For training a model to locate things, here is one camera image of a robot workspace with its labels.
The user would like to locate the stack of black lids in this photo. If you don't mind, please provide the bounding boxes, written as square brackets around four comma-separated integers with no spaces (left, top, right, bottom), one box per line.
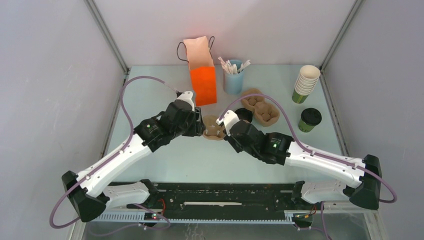
[235,108,253,123]

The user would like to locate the brown pulp cup carrier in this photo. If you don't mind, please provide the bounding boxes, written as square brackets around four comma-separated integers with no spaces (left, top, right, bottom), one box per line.
[240,95,280,127]

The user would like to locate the purple cable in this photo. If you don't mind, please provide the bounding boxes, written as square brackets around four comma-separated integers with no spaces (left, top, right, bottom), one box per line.
[216,93,398,204]
[49,75,181,230]

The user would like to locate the stack of paper cups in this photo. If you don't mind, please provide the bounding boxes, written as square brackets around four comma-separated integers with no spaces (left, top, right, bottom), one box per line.
[291,65,321,104]

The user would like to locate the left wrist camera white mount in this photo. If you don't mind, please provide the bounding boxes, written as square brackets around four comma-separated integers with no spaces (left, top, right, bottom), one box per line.
[176,91,195,112]

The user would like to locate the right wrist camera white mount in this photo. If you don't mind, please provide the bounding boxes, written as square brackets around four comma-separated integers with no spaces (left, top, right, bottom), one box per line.
[215,110,240,136]

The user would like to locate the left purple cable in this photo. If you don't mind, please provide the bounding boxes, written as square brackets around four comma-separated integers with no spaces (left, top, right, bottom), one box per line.
[49,75,181,230]

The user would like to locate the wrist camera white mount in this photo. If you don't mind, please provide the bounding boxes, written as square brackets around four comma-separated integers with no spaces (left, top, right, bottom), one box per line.
[215,110,240,136]
[176,91,195,112]

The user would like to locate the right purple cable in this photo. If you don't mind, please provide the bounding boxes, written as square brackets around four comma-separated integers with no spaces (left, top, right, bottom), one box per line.
[216,93,398,204]

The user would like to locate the orange paper bag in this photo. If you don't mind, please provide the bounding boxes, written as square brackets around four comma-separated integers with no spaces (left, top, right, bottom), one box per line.
[176,36,217,106]

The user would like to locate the green paper cup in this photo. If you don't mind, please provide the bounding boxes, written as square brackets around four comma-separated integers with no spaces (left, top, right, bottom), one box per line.
[297,119,316,133]

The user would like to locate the white stir stick packets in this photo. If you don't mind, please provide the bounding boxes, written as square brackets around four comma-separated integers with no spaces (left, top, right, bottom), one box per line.
[218,56,251,75]

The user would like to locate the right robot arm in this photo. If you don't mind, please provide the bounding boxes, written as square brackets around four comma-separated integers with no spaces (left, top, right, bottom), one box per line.
[225,120,382,210]

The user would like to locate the light blue holder cup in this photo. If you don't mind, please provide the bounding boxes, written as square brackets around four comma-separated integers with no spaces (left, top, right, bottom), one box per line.
[223,59,245,95]

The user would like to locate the black coffee lid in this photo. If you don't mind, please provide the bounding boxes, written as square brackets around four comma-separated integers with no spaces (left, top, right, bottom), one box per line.
[300,107,323,126]

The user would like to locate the single brown pulp carrier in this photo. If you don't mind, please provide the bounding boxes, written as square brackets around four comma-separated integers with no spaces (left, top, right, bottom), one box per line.
[202,115,226,141]

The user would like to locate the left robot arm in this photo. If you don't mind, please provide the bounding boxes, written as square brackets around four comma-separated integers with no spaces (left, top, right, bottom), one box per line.
[61,99,205,223]

